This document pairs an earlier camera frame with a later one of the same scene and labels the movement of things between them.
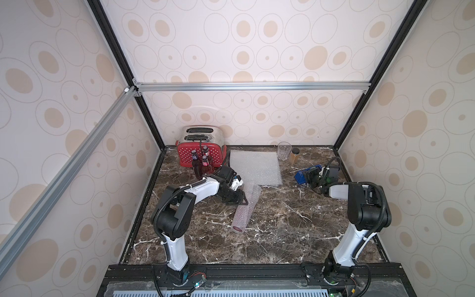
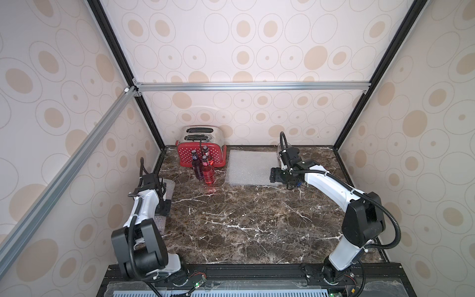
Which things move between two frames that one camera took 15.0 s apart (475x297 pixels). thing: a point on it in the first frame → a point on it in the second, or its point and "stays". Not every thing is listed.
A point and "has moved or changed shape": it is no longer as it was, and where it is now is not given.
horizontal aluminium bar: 250,86 stays
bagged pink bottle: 252,192 has moved or changed shape
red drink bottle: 206,167 stays
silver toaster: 205,133 stays
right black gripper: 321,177 → 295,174
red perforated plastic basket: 218,152 stays
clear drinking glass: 284,150 stays
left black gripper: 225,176 → 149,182
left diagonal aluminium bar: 65,174 stays
